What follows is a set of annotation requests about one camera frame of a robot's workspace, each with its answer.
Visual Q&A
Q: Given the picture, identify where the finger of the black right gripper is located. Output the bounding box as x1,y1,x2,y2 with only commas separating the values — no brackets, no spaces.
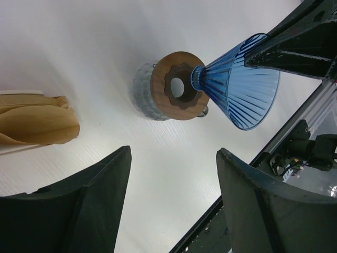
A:
245,0,336,81

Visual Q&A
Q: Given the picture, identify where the grey glass coffee server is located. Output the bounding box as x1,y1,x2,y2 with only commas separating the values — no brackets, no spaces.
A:
130,61,209,121

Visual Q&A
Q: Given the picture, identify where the orange coffee filter box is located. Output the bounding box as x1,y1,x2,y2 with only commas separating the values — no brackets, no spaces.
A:
1,90,52,155

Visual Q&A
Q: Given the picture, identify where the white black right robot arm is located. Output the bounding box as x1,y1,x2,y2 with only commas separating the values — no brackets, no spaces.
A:
245,1,336,177

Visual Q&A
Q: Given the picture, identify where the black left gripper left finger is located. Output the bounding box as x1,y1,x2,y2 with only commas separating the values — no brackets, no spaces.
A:
1,146,131,252

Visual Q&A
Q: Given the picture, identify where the blue plastic coffee dripper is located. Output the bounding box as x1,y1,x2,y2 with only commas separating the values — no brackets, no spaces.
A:
190,33,281,131

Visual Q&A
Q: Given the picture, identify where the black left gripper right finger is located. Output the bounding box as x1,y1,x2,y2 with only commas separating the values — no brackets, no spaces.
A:
216,148,336,252

